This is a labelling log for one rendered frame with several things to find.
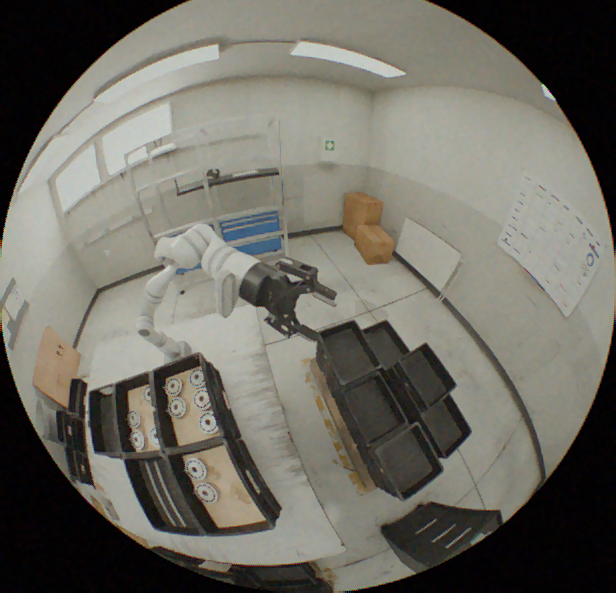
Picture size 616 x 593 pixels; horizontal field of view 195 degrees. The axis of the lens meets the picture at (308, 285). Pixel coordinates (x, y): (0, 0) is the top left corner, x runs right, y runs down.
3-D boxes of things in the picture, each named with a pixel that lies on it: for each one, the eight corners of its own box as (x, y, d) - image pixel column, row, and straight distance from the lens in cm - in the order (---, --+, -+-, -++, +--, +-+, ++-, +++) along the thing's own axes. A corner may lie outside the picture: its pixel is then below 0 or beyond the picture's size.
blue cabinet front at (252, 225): (230, 260, 251) (219, 221, 227) (281, 248, 252) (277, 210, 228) (230, 261, 249) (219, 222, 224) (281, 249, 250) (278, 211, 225)
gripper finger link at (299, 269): (273, 268, 26) (309, 286, 25) (276, 257, 25) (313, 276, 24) (283, 261, 28) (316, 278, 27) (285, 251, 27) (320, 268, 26)
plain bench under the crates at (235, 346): (140, 375, 250) (97, 342, 211) (270, 347, 186) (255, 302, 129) (159, 515, 245) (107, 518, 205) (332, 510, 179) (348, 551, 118)
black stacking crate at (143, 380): (128, 390, 131) (114, 382, 124) (164, 378, 113) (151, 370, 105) (138, 458, 121) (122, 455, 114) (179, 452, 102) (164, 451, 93)
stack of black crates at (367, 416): (333, 399, 153) (340, 389, 120) (366, 384, 161) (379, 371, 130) (354, 445, 153) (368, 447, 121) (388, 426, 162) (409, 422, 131)
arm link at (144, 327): (146, 325, 92) (165, 343, 104) (147, 309, 98) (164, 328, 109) (131, 331, 97) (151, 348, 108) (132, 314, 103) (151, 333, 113)
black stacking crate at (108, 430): (101, 398, 153) (88, 390, 147) (127, 390, 131) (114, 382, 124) (108, 457, 144) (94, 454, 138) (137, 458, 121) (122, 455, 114)
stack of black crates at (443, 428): (398, 421, 165) (420, 414, 135) (424, 402, 180) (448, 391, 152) (419, 459, 175) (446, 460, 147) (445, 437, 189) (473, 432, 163)
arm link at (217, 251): (251, 262, 40) (224, 291, 37) (206, 237, 49) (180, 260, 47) (247, 238, 35) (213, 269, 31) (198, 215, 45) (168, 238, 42)
